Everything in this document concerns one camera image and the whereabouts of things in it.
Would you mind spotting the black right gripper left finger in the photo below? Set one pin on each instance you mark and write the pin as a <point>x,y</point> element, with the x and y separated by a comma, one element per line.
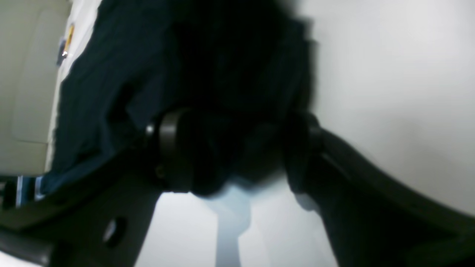
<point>102,220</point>

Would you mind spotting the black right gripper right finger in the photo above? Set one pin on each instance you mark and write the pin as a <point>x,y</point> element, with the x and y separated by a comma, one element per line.
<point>371,219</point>

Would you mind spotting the dark navy T-shirt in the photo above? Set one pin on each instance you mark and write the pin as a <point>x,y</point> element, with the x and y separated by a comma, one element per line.
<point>242,65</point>

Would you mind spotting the yellow pencil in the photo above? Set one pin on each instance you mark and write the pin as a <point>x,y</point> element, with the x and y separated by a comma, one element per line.
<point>68,39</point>

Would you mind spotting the right beige chair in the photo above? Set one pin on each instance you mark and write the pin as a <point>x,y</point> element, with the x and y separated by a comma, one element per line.
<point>30,33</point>

